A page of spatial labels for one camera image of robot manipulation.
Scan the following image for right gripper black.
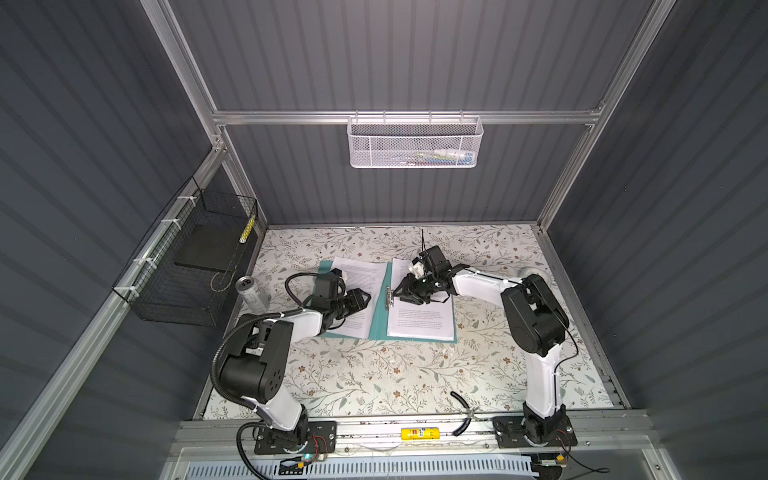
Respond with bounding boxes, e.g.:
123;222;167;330
392;273;438;304

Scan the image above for printed paper sheet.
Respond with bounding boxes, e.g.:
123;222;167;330
323;256;390;341
386;259;456;342

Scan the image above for teal green file folder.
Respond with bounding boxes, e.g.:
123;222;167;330
317;260;458;344

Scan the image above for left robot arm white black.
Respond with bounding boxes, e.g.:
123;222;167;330
209;268;375;479

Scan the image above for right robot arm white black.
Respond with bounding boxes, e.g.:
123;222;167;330
392;246;570;446

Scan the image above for silver folder clip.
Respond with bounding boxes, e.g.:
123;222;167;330
385;286;395;311

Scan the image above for silver drink can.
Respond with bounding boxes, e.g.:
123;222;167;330
235;276;271;314

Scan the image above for yellow marker in black basket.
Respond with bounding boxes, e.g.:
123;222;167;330
239;216;256;244

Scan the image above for pens in white basket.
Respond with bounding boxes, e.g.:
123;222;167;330
395;148;476;168

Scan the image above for black pad in basket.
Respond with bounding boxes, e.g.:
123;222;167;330
174;225;245;273

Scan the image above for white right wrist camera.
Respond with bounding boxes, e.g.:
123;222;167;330
409;257;426;279

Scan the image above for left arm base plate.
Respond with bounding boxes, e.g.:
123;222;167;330
253;421;338;455

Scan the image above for yellow label on rail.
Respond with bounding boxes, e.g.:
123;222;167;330
401;427;441;441

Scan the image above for black cable loop on rail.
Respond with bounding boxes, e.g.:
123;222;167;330
449;391;474;437

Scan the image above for white wire mesh basket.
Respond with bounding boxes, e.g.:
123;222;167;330
346;115;484;169

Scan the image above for black wire mesh basket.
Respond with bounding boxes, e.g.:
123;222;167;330
113;181;259;327

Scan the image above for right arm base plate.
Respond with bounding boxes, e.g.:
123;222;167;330
492;415;578;449

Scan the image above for white perforated cable tray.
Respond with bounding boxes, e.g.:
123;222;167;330
185;454;539;480

